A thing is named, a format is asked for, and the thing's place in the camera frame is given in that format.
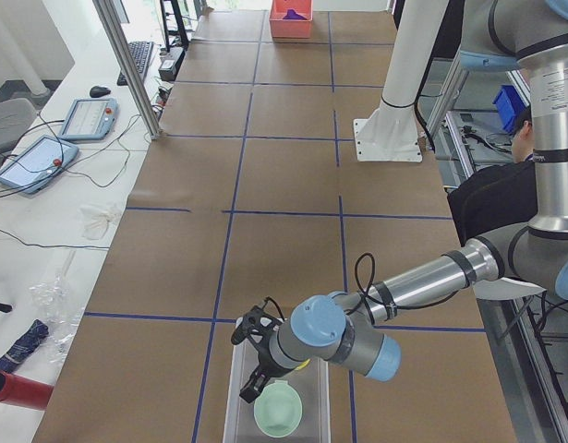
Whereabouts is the blue storage bin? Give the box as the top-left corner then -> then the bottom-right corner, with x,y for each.
492,85 -> 526,134

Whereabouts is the blue teach pendant far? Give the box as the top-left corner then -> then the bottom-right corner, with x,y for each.
58,97 -> 118,142

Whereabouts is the pink plastic bin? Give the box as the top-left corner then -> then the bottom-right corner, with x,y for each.
269,0 -> 313,39

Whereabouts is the blue teach pendant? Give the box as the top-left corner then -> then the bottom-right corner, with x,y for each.
58,97 -> 118,142
0,135 -> 79,195

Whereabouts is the black electronics box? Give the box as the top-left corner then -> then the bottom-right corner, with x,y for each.
158,47 -> 186,82

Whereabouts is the clear crumpled plastic wrap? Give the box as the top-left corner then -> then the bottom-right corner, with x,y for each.
29,273 -> 85,366

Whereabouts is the red cylinder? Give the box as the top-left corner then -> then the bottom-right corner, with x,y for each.
0,371 -> 54,411

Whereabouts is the white crumpled cloth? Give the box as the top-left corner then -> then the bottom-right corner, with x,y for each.
79,204 -> 122,240

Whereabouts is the translucent plastic storage box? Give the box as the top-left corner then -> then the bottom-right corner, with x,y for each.
223,341 -> 332,443

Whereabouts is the mint green bowl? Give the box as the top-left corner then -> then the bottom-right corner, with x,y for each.
253,380 -> 303,438

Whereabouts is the blue teach pendant near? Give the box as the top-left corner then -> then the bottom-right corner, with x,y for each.
0,135 -> 79,195

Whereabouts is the black keyboard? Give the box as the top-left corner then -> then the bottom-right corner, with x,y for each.
127,41 -> 155,81

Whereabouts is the black computer mouse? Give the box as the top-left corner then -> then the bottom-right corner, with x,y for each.
89,85 -> 111,99

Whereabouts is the purple microfiber cloth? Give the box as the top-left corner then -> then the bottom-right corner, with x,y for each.
284,8 -> 307,20

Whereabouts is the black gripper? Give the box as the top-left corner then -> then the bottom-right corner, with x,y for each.
239,342 -> 291,401

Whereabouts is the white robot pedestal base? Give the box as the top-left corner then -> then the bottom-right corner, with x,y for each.
354,0 -> 448,162

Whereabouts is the aluminium frame post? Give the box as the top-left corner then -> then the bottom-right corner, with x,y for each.
92,0 -> 161,140

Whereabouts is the dark blue folded umbrella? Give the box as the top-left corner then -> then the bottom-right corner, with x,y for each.
0,319 -> 49,373

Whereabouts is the yellow plastic cup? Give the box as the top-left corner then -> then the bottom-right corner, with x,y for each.
295,359 -> 310,370

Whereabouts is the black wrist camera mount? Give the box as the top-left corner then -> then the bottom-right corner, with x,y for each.
230,305 -> 284,353

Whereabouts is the seated person in black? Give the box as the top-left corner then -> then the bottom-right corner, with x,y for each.
447,107 -> 538,245

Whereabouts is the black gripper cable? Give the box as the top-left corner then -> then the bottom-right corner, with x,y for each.
260,251 -> 400,324

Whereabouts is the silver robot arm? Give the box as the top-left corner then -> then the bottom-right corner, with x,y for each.
231,1 -> 568,402

